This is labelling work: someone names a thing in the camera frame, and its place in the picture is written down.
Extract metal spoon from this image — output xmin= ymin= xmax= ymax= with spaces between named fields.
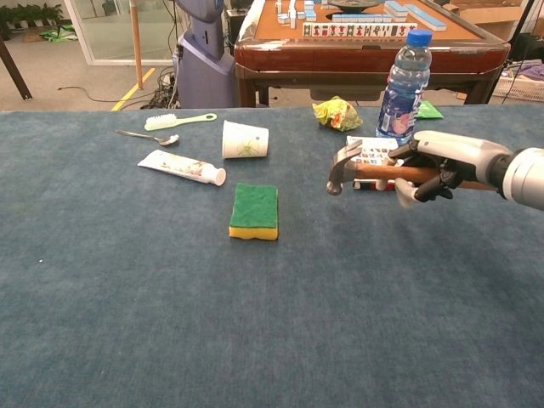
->
xmin=115 ymin=129 xmax=180 ymax=147

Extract brown mahjong table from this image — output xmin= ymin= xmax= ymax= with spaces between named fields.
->
xmin=233 ymin=0 xmax=511 ymax=107

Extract mint green brush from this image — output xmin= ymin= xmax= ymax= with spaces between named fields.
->
xmin=144 ymin=112 xmax=218 ymax=132

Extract blue cap water bottle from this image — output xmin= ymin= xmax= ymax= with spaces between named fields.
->
xmin=375 ymin=28 xmax=434 ymax=144

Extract blue felt table cover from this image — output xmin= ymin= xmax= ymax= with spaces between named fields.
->
xmin=0 ymin=104 xmax=544 ymax=408

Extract green packet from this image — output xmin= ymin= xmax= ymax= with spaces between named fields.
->
xmin=416 ymin=100 xmax=445 ymax=120

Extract cardboard box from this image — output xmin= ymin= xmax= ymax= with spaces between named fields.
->
xmin=450 ymin=0 xmax=530 ymax=42

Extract crumpled yellow green wrapper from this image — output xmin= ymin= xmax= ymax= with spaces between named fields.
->
xmin=312 ymin=95 xmax=364 ymax=133

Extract purple cloth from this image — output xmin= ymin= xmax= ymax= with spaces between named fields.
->
xmin=516 ymin=60 xmax=544 ymax=82

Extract green yellow sponge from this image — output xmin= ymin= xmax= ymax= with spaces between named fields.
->
xmin=228 ymin=182 xmax=280 ymax=241

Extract blue backed mahjong tile stack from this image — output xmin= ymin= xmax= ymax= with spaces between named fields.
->
xmin=275 ymin=0 xmax=318 ymax=29

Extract wooden handle claw hammer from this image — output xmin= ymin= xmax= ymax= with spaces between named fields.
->
xmin=326 ymin=139 xmax=498 ymax=196

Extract white plastic basket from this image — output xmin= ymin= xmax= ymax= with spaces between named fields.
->
xmin=492 ymin=70 xmax=544 ymax=103

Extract white toothpaste tube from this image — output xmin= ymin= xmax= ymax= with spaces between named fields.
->
xmin=137 ymin=149 xmax=228 ymax=187

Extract grey blue machine base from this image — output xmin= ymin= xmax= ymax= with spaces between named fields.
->
xmin=173 ymin=0 xmax=239 ymax=110

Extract white colourful print box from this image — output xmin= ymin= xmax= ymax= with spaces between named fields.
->
xmin=346 ymin=135 xmax=420 ymax=192

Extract white glass door frame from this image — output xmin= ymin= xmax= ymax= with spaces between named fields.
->
xmin=63 ymin=0 xmax=179 ymax=67

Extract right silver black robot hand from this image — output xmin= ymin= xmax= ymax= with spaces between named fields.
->
xmin=388 ymin=130 xmax=513 ymax=209

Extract blue backed mahjong tile row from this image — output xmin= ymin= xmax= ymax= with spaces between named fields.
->
xmin=331 ymin=13 xmax=393 ymax=24
xmin=408 ymin=3 xmax=447 ymax=31

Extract face up mahjong tile row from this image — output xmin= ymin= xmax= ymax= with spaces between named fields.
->
xmin=302 ymin=23 xmax=418 ymax=38

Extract tangled floor cable bundle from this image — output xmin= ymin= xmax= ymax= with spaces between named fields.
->
xmin=142 ymin=70 xmax=182 ymax=110

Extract wooden pole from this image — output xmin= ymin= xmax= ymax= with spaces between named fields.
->
xmin=129 ymin=0 xmax=145 ymax=90

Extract white paper cup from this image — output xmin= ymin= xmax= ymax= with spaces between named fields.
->
xmin=221 ymin=119 xmax=270 ymax=160

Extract thin black floor cable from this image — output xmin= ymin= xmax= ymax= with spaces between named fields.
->
xmin=57 ymin=86 xmax=125 ymax=105

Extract dark table leg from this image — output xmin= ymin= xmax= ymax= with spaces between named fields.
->
xmin=0 ymin=36 xmax=33 ymax=101

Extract green potted plants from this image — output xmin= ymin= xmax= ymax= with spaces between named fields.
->
xmin=0 ymin=3 xmax=65 ymax=42

